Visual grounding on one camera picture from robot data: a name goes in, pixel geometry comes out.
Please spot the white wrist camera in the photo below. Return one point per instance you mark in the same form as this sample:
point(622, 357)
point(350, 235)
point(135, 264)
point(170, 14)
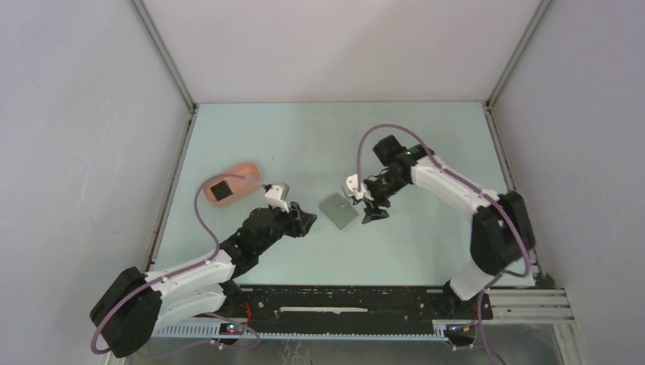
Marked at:
point(355, 189)
point(276, 194)

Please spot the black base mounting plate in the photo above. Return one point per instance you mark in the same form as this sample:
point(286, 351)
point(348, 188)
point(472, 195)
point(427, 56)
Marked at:
point(350, 310)

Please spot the aluminium frame rail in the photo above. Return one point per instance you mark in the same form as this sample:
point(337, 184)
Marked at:
point(509, 307)

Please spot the left controller board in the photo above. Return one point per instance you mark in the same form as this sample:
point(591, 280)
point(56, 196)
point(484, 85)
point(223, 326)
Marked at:
point(230, 329)

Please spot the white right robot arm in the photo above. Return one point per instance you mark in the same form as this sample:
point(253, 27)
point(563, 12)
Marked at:
point(501, 232)

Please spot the right controller board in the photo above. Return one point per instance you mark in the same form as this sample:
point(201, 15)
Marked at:
point(458, 329)

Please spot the controller board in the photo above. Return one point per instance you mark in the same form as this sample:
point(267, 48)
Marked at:
point(458, 329)
point(230, 329)

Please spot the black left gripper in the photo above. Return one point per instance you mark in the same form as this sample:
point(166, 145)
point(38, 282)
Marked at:
point(299, 221)

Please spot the pink oval tray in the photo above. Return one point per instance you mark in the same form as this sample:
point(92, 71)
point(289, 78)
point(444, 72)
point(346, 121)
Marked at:
point(243, 179)

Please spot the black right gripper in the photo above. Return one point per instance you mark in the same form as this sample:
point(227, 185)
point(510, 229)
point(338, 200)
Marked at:
point(376, 213)

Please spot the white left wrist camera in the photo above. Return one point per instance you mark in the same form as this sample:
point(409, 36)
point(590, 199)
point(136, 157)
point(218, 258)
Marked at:
point(276, 194)

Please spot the black credit card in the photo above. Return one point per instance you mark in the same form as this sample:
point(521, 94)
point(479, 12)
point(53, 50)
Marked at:
point(221, 191)

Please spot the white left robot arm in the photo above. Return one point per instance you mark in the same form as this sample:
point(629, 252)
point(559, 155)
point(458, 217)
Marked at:
point(138, 304)

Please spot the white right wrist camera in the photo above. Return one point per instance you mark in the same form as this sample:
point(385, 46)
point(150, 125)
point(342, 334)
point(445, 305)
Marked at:
point(355, 189)

